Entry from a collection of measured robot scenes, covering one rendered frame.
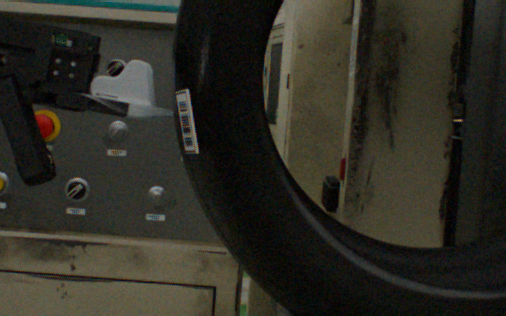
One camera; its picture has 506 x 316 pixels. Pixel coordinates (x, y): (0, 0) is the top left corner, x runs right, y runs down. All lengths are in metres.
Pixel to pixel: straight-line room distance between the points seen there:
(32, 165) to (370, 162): 0.46
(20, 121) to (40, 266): 0.66
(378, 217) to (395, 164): 0.07
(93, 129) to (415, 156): 0.61
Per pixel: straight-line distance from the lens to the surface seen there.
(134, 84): 1.10
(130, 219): 1.77
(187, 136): 1.02
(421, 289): 1.02
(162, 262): 1.72
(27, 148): 1.12
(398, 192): 1.37
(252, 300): 1.36
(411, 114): 1.37
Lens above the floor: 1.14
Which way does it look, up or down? 3 degrees down
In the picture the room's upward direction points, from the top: 4 degrees clockwise
